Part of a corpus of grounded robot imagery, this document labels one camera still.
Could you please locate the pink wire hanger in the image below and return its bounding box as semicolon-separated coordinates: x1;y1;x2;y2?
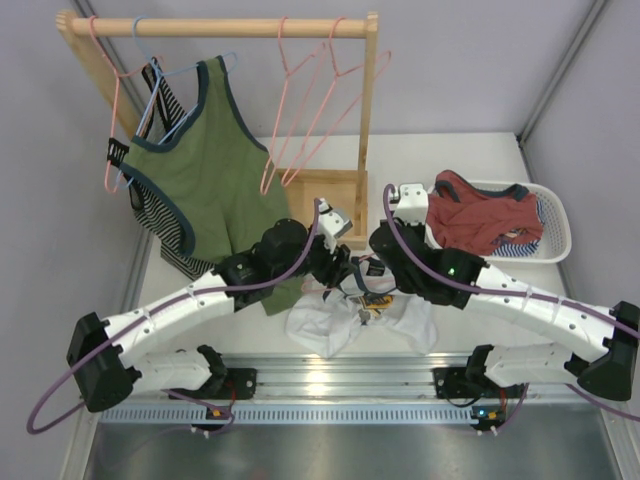
301;254;396;297

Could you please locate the white graphic tank top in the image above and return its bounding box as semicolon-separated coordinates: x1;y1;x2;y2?
285;286;437;359

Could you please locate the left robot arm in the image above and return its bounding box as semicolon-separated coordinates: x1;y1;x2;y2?
66;211;354;413

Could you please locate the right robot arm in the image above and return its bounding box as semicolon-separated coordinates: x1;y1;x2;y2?
369;223;639;402

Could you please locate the green tank top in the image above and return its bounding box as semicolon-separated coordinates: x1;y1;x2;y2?
117;56;306;318

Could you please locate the red tank top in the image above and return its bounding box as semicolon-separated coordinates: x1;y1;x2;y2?
426;170;543;256

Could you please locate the pink hanger middle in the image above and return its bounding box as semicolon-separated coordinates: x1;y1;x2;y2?
259;15;327;195

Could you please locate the black white striped tank top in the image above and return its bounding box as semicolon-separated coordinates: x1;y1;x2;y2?
113;56;233;278

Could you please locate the pink hanger far left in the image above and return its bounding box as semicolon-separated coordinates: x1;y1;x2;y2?
88;15;154;194

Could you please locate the wooden clothes rack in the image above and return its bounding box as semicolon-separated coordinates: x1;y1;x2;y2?
56;10;391;250

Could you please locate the blue striped garment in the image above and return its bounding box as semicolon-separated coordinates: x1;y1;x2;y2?
491;200;546;258

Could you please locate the white plastic laundry basket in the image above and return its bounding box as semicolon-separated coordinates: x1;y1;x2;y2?
425;179;573;265

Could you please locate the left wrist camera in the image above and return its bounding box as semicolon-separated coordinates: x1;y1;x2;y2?
316;198;353;253

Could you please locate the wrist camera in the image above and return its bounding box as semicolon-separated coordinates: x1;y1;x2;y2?
316;198;353;253
387;183;429;226

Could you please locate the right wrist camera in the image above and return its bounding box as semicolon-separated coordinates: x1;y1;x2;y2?
387;183;429;226

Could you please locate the aluminium mounting rail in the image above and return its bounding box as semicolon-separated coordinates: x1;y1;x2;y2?
99;353;609;425

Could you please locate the blue wire hanger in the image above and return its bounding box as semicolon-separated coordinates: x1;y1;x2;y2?
115;15;239;189

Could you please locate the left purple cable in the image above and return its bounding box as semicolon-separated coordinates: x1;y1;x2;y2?
25;197;326;436

